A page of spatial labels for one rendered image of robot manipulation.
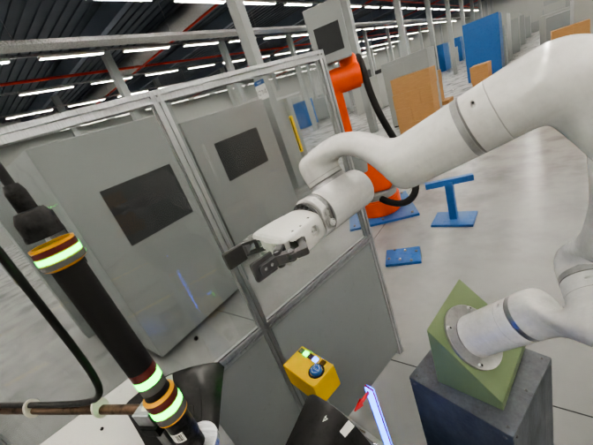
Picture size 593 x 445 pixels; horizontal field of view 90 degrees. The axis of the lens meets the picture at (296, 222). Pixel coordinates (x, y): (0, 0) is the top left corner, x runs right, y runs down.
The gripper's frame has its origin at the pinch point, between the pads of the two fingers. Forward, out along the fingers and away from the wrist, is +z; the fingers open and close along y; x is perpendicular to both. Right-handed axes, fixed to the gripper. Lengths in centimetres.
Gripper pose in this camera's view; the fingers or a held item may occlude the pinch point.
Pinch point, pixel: (243, 265)
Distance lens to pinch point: 49.5
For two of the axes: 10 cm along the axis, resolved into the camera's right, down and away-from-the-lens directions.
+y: -6.3, -0.8, 7.7
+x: -3.2, -8.8, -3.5
